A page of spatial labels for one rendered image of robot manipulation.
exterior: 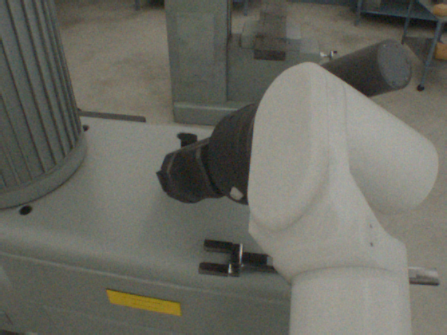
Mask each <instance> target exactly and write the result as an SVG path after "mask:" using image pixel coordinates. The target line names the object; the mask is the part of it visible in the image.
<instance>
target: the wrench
mask: <svg viewBox="0 0 447 335"><path fill-rule="evenodd" d="M204 250H206V251H212V252H219V253H226V254H231V257H230V262H229V265H224V264H217V263H210V262H202V263H200V264H199V268H198V274H209V275H215V276H222V277H228V276H230V277H237V278H238V277H239V276H240V270H241V269H242V270H250V271H257V272H270V273H277V274H278V272H277V270H276V269H275V268H274V267H273V257H271V256H269V255H268V254H260V253H253V252H246V251H244V252H243V244H240V243H233V244H232V242H226V241H212V240H205V241H204ZM407 267H408V273H409V278H408V279H409V285H411V284H414V285H419V286H423V285H425V286H438V285H439V284H440V281H439V277H438V275H437V269H436V268H435V267H431V268H429V267H422V266H418V267H416V266H407Z"/></svg>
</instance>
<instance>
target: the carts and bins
mask: <svg viewBox="0 0 447 335"><path fill-rule="evenodd" d="M413 1H414V0H410V4H409V10H408V14H407V18H406V20H405V26H404V30H403V34H402V39H401V44H402V45H404V43H406V44H407V45H408V46H409V47H410V50H411V51H413V53H414V54H415V56H416V57H417V58H418V59H419V60H420V61H421V63H422V64H423V65H424V66H425V69H424V71H423V75H422V78H421V83H420V84H419V85H418V86H417V90H418V91H420V92H422V91H423V90H424V88H425V87H424V86H423V85H424V83H425V78H426V76H427V71H428V70H429V69H447V45H445V44H444V43H443V42H442V41H441V35H442V31H443V29H444V25H445V23H446V22H447V0H416V1H417V2H418V3H419V4H421V6H422V7H423V8H425V9H426V10H427V11H428V12H429V13H430V14H432V15H433V16H434V17H435V19H436V20H437V21H438V23H437V28H436V29H435V30H436V32H435V34H434V37H433V38H427V37H426V36H423V35H418V37H406V31H407V29H408V24H409V19H410V16H411V11H412V9H413V8H412V7H413V4H414V2H413Z"/></svg>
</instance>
